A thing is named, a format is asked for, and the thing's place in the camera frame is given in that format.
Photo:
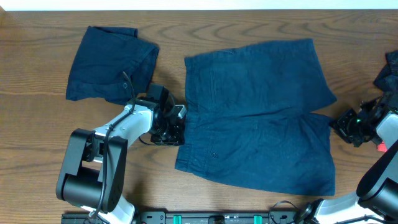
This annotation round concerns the folded dark navy shorts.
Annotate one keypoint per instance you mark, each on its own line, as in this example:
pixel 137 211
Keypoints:
pixel 111 63

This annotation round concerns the dark garment at edge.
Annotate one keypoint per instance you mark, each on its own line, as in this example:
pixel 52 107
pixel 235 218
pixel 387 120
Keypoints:
pixel 387 78

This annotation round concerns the blue denim shorts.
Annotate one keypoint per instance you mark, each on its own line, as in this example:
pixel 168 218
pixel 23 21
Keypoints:
pixel 252 119

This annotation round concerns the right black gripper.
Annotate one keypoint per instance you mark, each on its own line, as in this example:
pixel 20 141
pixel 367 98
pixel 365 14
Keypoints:
pixel 340 124

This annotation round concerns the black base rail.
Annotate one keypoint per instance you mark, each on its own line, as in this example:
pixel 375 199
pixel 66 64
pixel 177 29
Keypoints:
pixel 211 218

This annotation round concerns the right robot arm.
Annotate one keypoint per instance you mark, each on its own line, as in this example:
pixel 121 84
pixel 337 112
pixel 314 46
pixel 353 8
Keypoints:
pixel 375 199

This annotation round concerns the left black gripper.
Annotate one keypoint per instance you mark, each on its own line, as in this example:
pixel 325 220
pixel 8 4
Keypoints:
pixel 173 137

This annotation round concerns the red garment at edge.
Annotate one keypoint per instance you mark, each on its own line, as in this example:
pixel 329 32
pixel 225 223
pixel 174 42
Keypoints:
pixel 382 147

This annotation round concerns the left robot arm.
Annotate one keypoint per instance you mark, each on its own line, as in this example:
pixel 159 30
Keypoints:
pixel 93 169

